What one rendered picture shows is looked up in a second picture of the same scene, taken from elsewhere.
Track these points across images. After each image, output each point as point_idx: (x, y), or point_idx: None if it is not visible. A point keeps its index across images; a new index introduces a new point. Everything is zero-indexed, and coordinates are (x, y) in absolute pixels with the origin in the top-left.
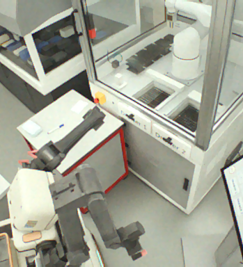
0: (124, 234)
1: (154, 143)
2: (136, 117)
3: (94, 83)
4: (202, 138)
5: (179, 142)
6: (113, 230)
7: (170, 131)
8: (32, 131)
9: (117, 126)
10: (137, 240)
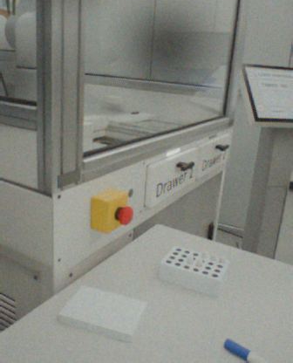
0: None
1: (184, 210)
2: (183, 161)
3: (79, 176)
4: (234, 102)
5: (223, 138)
6: None
7: (211, 136)
8: None
9: (175, 230)
10: None
